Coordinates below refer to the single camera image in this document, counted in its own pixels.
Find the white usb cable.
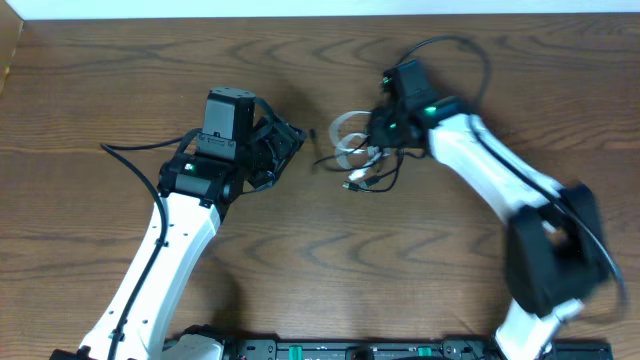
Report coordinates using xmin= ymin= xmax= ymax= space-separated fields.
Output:
xmin=328 ymin=110 xmax=391 ymax=182

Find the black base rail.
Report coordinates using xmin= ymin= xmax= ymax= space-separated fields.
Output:
xmin=164 ymin=324 xmax=614 ymax=360

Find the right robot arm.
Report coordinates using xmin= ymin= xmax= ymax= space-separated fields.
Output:
xmin=367 ymin=60 xmax=616 ymax=359

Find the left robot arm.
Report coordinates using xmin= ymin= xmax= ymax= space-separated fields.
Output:
xmin=51 ymin=87 xmax=306 ymax=359

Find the black usb cable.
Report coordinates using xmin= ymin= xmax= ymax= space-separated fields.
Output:
xmin=308 ymin=128 xmax=406 ymax=194

